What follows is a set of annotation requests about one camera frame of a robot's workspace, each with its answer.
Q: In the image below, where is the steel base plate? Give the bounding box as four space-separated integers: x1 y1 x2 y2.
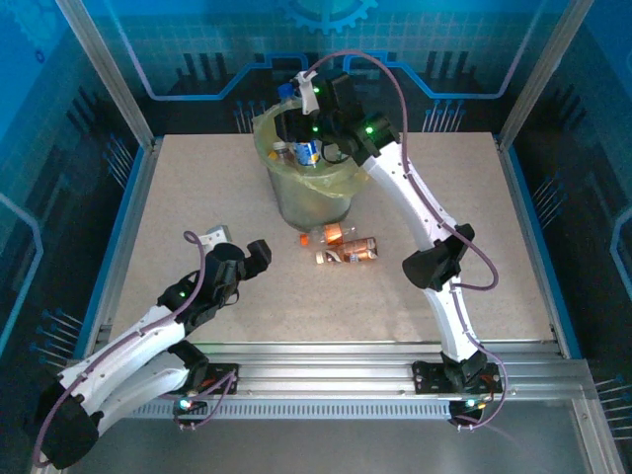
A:
63 419 593 474

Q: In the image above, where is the slotted metal strip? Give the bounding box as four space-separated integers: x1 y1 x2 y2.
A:
132 398 458 422

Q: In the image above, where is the blue label cola bottle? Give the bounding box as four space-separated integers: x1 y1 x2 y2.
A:
276 82 323 169

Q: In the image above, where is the orange cap bottle orange label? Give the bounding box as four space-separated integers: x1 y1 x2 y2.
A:
299 222 357 248

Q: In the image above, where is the grey metal bin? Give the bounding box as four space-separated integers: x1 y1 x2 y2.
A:
269 165 355 232

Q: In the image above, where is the aluminium frame post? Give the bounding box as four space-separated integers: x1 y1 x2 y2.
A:
53 0 159 149
496 0 596 144

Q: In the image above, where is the yellow plastic bin bag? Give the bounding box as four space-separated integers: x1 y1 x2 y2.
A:
252 101 371 198

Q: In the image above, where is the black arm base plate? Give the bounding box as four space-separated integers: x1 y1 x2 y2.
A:
412 358 504 396
197 361 241 396

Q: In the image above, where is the aluminium extrusion rail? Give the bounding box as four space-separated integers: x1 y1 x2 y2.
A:
63 340 593 401

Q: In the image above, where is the aluminium lower frame beam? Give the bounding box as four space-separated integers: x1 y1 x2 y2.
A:
567 397 626 474

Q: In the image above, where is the bottle with copper label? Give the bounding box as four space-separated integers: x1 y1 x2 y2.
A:
315 236 380 266

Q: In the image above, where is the small lit circuit board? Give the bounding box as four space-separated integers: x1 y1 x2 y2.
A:
172 394 208 421
448 396 495 419

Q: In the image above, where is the aluminium table side rail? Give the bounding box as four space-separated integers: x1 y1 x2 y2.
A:
495 131 585 360
73 136 164 359

